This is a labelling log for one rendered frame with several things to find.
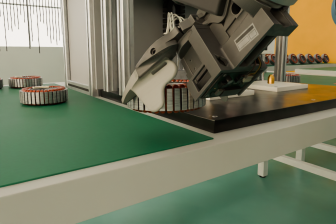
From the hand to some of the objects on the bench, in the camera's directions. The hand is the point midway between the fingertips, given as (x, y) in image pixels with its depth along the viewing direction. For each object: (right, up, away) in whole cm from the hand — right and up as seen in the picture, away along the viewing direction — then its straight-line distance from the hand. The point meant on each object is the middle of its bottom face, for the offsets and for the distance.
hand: (163, 92), depth 42 cm
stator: (-30, -2, +31) cm, 44 cm away
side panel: (-28, +1, +54) cm, 60 cm away
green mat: (-44, -4, +22) cm, 50 cm away
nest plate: (+12, 0, +32) cm, 34 cm away
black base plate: (+21, -1, +41) cm, 46 cm away
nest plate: (+32, +2, +46) cm, 56 cm away
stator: (+49, +6, +78) cm, 92 cm away
